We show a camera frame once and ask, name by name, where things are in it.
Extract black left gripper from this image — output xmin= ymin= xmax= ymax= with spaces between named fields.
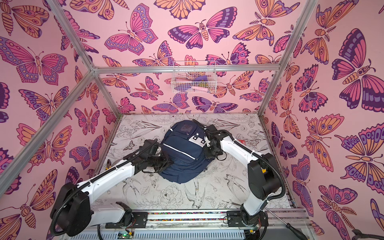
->
xmin=146 ymin=151 xmax=175 ymax=173

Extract navy blue student backpack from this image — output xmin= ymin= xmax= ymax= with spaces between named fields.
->
xmin=159 ymin=120 xmax=211 ymax=184

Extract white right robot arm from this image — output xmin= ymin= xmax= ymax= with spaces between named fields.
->
xmin=203 ymin=125 xmax=286 ymax=225

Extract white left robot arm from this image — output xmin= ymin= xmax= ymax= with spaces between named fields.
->
xmin=50 ymin=140 xmax=174 ymax=237

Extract small green circuit board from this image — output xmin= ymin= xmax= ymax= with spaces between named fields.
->
xmin=118 ymin=231 xmax=134 ymax=240

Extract yellow handled pliers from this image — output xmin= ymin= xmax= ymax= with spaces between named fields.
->
xmin=106 ymin=159 xmax=112 ymax=170

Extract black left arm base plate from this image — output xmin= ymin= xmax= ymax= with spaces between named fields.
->
xmin=105 ymin=212 xmax=149 ymax=229

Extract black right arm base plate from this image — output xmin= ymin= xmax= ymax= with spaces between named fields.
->
xmin=226 ymin=210 xmax=248 ymax=227

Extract white wire wall basket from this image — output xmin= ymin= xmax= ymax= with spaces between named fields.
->
xmin=170 ymin=60 xmax=218 ymax=94

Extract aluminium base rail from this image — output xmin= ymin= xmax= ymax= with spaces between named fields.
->
xmin=73 ymin=210 xmax=317 ymax=240

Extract black screwdriver handle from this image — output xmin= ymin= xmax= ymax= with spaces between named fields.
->
xmin=265 ymin=207 xmax=308 ymax=240

